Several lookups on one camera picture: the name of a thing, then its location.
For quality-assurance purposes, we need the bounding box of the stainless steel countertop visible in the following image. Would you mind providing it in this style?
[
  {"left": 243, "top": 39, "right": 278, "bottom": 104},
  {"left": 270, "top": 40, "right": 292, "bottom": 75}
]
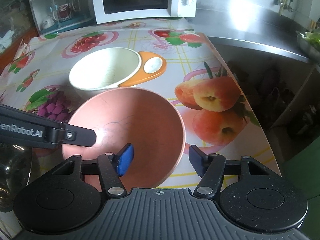
[{"left": 187, "top": 0, "right": 312, "bottom": 63}]

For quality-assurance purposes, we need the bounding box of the wooden display cabinet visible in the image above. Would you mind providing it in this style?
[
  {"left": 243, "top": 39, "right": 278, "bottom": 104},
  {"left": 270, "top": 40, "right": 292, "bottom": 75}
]
[{"left": 0, "top": 0, "right": 40, "bottom": 55}]

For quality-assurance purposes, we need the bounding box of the fruit pattern tablecloth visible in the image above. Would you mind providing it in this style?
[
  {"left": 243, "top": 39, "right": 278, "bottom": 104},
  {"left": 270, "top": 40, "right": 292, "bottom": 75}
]
[{"left": 0, "top": 17, "right": 281, "bottom": 238}]

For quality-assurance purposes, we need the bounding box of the cream and orange bowl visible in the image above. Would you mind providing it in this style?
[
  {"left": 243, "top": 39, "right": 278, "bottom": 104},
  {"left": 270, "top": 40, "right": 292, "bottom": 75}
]
[{"left": 69, "top": 47, "right": 167, "bottom": 92}]

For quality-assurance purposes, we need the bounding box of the pink plastic bowl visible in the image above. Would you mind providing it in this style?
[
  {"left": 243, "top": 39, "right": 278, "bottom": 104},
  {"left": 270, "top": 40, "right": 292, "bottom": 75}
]
[{"left": 62, "top": 87, "right": 185, "bottom": 190}]

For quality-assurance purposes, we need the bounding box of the red patterned glass mug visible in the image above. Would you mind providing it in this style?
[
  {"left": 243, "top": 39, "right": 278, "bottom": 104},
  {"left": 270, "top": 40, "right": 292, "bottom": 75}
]
[{"left": 57, "top": 2, "right": 74, "bottom": 21}]

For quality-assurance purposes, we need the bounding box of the stainless steel bowl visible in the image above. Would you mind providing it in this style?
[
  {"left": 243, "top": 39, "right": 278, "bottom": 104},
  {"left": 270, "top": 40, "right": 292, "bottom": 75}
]
[{"left": 0, "top": 143, "right": 33, "bottom": 212}]

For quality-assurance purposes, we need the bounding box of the green kitchen cupboard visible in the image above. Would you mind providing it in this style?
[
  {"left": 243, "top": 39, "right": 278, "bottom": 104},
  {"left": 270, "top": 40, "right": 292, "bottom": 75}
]
[{"left": 283, "top": 139, "right": 319, "bottom": 239}]

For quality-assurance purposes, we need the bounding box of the white teapot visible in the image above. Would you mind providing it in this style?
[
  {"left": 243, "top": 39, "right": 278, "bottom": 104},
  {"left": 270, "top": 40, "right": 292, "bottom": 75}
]
[{"left": 41, "top": 15, "right": 56, "bottom": 30}]

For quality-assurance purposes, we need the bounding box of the white glass-front storage cabinet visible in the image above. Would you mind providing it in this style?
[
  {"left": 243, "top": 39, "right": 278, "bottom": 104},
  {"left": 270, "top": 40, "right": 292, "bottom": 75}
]
[{"left": 29, "top": 0, "right": 95, "bottom": 35}]

